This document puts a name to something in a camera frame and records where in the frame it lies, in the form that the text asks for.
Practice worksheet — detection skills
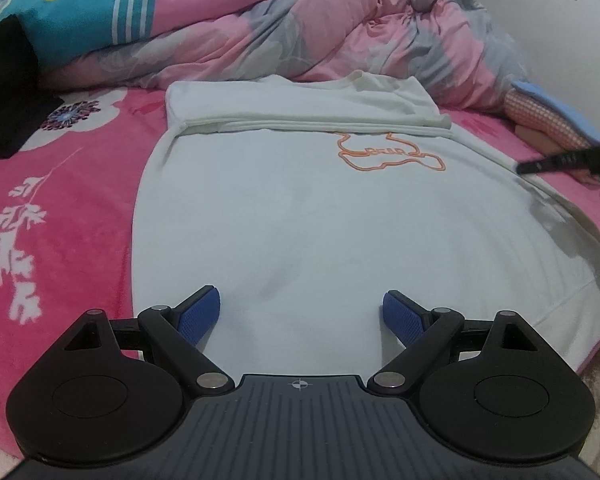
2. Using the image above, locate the black cloth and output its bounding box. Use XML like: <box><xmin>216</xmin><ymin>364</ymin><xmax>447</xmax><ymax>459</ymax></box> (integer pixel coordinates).
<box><xmin>0</xmin><ymin>14</ymin><xmax>67</xmax><ymax>159</ymax></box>

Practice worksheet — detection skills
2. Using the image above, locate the beige cushion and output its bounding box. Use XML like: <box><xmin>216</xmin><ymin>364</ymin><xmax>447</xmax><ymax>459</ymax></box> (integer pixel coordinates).
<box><xmin>516</xmin><ymin>125</ymin><xmax>565</xmax><ymax>152</ymax></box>

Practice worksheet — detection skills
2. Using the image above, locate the blue pink striped pillow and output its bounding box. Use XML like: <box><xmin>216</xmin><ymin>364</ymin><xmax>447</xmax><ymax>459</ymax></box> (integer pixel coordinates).
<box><xmin>0</xmin><ymin>0</ymin><xmax>201</xmax><ymax>70</ymax></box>

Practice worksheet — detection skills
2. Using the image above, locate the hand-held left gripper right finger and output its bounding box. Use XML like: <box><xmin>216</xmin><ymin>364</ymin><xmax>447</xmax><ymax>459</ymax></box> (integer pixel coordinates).
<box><xmin>367</xmin><ymin>290</ymin><xmax>538</xmax><ymax>396</ymax></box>

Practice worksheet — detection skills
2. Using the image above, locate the white sweatshirt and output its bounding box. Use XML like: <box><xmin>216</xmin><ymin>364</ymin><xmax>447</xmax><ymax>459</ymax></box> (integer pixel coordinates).
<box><xmin>130</xmin><ymin>71</ymin><xmax>600</xmax><ymax>361</ymax></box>

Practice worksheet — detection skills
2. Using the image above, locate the pink floral bed blanket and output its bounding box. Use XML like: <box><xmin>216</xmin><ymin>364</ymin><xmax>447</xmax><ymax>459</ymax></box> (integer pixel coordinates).
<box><xmin>0</xmin><ymin>82</ymin><xmax>600</xmax><ymax>461</ymax></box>

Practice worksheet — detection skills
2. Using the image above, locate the pink grey floral quilt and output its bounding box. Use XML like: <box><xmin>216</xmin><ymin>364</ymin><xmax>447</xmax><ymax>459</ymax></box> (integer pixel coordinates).
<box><xmin>40</xmin><ymin>0</ymin><xmax>531</xmax><ymax>112</ymax></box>

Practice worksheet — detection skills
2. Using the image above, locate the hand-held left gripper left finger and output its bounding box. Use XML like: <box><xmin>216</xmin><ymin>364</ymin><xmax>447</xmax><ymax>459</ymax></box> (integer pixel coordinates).
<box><xmin>62</xmin><ymin>285</ymin><xmax>231</xmax><ymax>396</ymax></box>

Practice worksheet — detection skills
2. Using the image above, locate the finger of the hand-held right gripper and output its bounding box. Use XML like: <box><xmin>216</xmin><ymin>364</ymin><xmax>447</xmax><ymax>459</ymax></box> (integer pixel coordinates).
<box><xmin>517</xmin><ymin>144</ymin><xmax>600</xmax><ymax>178</ymax></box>

